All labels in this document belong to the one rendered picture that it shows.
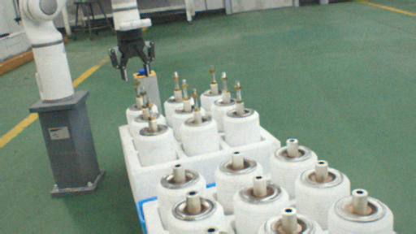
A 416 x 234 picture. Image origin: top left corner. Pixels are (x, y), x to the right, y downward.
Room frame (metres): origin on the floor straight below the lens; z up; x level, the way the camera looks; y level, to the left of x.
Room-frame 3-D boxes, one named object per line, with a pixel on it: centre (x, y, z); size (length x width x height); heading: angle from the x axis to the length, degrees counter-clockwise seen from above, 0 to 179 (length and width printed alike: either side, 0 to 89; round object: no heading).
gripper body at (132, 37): (1.29, 0.19, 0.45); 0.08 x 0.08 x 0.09
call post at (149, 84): (1.47, 0.19, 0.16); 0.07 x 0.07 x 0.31; 13
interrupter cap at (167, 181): (0.76, 0.06, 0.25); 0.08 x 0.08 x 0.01
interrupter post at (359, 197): (0.58, -0.22, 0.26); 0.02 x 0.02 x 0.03
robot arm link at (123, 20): (1.27, 0.18, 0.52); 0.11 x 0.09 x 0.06; 28
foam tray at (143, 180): (1.20, 0.05, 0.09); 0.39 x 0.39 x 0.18; 13
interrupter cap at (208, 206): (0.65, 0.04, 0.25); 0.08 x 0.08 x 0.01
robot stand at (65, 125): (1.32, 0.44, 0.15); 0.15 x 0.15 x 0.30; 86
